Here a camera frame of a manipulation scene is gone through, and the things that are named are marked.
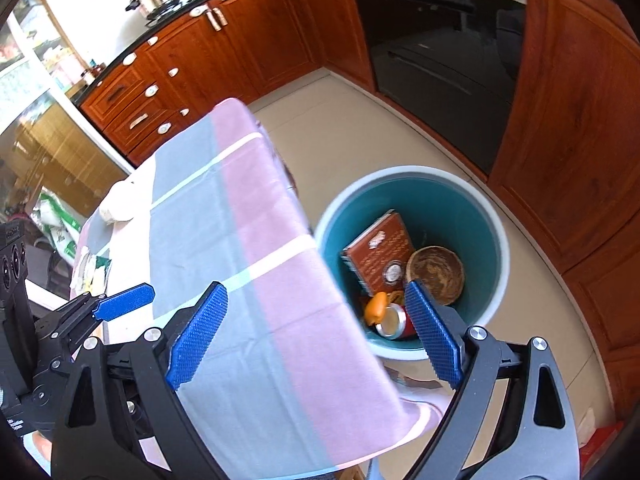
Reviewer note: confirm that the tall wooden cabinet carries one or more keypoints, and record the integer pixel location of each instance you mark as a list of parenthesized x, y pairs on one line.
[(575, 110)]

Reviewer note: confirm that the white framed sliding glass door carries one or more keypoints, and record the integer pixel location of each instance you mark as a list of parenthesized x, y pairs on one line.
[(30, 110)]

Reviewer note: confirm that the small dark jar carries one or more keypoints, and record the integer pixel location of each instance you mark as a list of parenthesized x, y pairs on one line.
[(92, 71)]

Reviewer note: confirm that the crumpled white tissue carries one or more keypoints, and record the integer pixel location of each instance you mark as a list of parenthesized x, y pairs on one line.
[(122, 202)]

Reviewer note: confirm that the person's left forearm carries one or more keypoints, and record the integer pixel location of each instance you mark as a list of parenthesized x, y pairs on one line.
[(40, 444)]

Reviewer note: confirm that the pink grey checked tablecloth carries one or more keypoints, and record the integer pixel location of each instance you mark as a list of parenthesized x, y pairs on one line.
[(250, 240)]

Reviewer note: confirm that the brown snack box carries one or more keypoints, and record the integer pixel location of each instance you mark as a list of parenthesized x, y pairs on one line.
[(380, 255)]

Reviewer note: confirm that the black built-in oven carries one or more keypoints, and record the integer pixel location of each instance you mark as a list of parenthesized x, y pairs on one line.
[(440, 70)]

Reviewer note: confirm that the white cabinet safety latches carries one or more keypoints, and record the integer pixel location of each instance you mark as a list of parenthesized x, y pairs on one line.
[(150, 91)]

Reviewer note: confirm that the red packet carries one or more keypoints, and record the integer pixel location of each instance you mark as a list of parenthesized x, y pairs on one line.
[(600, 440)]

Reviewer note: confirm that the red-brown wooden kitchen cabinets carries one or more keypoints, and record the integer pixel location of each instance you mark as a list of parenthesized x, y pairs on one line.
[(240, 45)]

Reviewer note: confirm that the white green snack wrapper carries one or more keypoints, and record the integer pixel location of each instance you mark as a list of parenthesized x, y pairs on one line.
[(95, 272)]

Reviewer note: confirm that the orange wrapper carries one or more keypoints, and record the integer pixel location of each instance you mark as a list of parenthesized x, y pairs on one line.
[(376, 307)]

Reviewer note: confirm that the brown paper bowl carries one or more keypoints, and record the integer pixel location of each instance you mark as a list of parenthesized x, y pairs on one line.
[(435, 275)]

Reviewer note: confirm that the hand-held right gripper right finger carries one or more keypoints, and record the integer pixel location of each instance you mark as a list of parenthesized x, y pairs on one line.
[(432, 335)]

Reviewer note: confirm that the red drink can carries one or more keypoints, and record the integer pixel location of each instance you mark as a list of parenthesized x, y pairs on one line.
[(395, 322)]

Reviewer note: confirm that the green white plastic bag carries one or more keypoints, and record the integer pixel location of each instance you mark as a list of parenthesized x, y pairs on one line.
[(55, 220)]

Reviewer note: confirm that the teal bin with white rim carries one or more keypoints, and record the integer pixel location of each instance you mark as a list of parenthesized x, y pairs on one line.
[(440, 210)]

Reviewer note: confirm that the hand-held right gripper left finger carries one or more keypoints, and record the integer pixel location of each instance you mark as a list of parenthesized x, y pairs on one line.
[(197, 335)]

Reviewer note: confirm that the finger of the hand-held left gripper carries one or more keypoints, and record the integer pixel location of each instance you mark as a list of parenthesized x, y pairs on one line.
[(125, 301)]

